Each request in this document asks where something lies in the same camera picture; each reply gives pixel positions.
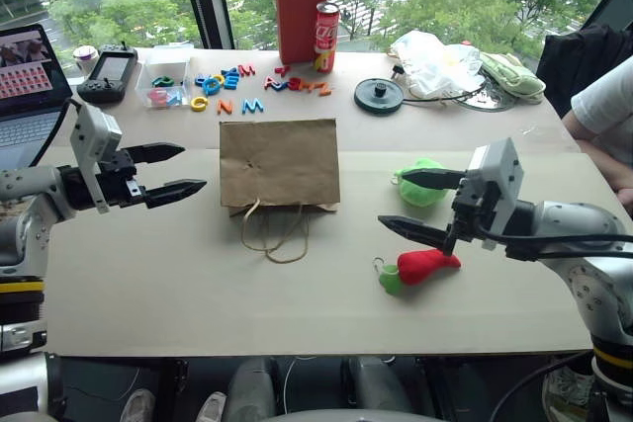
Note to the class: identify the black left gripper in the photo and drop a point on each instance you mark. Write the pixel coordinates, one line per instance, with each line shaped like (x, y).
(118, 175)

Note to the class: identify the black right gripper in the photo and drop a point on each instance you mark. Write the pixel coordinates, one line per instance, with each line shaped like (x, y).
(470, 204)

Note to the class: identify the green plush toy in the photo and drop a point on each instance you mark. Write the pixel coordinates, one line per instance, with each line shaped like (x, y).
(418, 194)

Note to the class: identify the red plush chili toy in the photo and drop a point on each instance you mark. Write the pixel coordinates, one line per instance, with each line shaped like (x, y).
(420, 266)

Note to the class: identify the brown paper bag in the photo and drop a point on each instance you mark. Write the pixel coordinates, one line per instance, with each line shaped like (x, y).
(279, 160)

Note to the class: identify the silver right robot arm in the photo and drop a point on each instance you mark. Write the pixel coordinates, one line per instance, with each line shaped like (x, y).
(583, 224)

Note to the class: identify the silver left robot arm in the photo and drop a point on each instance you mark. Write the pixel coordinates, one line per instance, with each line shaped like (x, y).
(29, 185)

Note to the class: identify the white plastic bag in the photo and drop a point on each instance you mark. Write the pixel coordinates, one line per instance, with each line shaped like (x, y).
(425, 61)

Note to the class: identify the yellow letter C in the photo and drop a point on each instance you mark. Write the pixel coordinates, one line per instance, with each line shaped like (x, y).
(193, 104)

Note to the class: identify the pink letter piece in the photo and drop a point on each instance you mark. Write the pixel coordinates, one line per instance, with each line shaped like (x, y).
(158, 97)

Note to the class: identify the green letter piece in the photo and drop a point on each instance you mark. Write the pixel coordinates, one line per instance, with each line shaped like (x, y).
(162, 81)

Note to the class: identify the blue round letter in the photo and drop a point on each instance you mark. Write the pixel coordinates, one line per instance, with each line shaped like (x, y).
(208, 85)

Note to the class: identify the clear plastic box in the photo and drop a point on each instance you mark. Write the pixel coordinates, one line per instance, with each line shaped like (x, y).
(168, 66)

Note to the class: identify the blue letter W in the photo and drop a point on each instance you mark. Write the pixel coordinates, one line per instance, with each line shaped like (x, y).
(252, 108)

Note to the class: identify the black handheld controller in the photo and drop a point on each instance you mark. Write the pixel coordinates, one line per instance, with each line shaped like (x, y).
(109, 73)

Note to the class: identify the black round disc base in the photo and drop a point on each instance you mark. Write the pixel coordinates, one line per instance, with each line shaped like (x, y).
(378, 96)

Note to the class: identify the blue letter K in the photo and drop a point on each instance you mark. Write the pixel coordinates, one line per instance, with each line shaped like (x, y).
(228, 72)

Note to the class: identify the round glass lid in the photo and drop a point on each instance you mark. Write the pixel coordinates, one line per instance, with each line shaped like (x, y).
(489, 98)

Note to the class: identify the red letter M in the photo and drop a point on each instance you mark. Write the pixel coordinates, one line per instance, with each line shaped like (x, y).
(246, 69)

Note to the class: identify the red letter A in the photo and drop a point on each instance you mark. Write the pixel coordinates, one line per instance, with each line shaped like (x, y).
(270, 84)

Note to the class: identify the small white round container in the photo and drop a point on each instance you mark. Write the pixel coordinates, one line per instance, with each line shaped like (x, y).
(85, 57)

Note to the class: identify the orange letter Z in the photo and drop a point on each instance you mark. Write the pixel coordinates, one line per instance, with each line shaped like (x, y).
(323, 89)

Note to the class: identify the green white cloth mitt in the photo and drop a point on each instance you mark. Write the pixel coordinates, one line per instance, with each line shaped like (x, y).
(512, 76)

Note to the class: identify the small red letter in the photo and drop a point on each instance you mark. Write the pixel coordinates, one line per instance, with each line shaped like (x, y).
(283, 69)

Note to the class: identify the open laptop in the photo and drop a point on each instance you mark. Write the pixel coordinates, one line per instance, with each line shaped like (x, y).
(25, 76)

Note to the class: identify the red cola can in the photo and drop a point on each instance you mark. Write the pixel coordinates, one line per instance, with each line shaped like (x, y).
(326, 31)

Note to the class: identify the person in white shirt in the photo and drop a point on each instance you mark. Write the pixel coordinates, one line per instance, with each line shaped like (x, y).
(608, 106)

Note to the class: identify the black jacket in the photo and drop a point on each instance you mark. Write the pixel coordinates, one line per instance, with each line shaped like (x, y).
(578, 56)

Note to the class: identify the white sneaker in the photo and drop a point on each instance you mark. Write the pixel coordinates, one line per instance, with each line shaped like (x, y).
(566, 392)

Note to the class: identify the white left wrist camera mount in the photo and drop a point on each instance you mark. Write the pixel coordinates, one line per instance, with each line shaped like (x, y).
(94, 130)

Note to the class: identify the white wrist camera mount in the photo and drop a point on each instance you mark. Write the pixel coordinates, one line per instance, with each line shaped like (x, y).
(94, 130)
(499, 160)

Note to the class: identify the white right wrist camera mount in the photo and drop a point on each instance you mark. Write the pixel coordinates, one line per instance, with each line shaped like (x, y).
(499, 160)

